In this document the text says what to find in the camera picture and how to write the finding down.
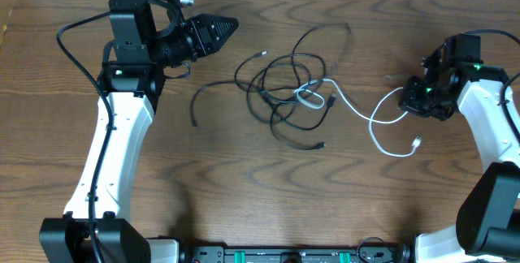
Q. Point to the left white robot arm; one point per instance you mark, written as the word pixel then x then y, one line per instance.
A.
pixel 149 36

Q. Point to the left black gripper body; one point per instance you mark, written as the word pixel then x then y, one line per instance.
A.
pixel 178 45

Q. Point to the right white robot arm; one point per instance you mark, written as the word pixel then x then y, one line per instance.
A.
pixel 456 80

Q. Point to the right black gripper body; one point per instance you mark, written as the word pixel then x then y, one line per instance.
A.
pixel 425 100

